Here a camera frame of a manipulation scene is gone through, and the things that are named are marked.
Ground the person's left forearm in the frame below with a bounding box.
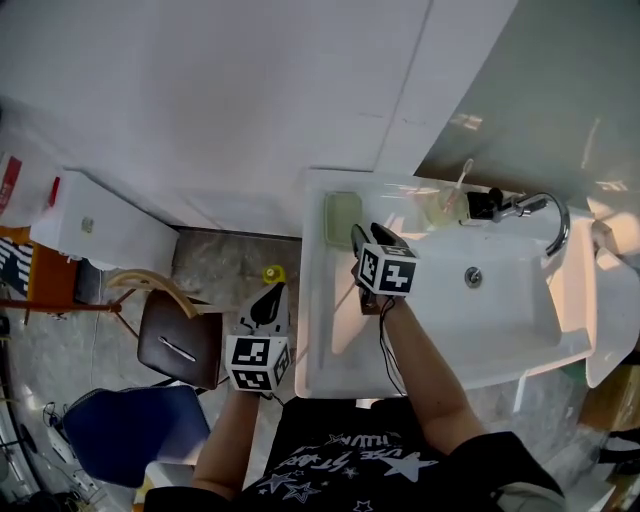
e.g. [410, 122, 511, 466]
[190, 388, 262, 502]

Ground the clear cup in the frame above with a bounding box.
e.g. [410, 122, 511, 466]
[436, 181, 472, 227]

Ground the black white striped cushion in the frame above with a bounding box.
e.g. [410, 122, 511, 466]
[0, 236, 35, 297]

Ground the white floor appliance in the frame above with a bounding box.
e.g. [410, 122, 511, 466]
[43, 418, 97, 495]

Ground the white box cabinet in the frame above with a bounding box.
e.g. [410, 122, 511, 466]
[28, 168, 181, 274]

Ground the chrome faucet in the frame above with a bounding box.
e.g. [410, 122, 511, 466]
[491, 191, 572, 259]

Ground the cardboard box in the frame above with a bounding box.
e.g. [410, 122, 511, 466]
[578, 363, 640, 432]

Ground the brown seat wooden chair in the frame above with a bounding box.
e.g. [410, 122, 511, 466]
[106, 268, 225, 392]

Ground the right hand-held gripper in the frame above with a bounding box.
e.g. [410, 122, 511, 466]
[350, 222, 419, 317]

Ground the orange sofa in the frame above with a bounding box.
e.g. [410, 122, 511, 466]
[0, 224, 82, 315]

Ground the person's right forearm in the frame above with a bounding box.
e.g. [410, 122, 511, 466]
[381, 294, 490, 457]

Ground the white wash basin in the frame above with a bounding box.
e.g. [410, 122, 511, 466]
[293, 167, 602, 400]

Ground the pale green soap dish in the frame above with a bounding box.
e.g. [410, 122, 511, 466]
[321, 190, 364, 250]

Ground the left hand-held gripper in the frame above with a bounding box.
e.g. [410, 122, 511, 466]
[224, 282, 293, 395]

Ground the thin pen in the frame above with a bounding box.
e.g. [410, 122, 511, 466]
[156, 335, 198, 363]

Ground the person's black printed t-shirt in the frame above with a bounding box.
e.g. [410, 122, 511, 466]
[143, 397, 567, 512]

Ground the dark blue chair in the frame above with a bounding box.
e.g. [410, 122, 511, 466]
[61, 384, 212, 490]

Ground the toothbrush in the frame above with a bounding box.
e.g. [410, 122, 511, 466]
[446, 158, 476, 212]

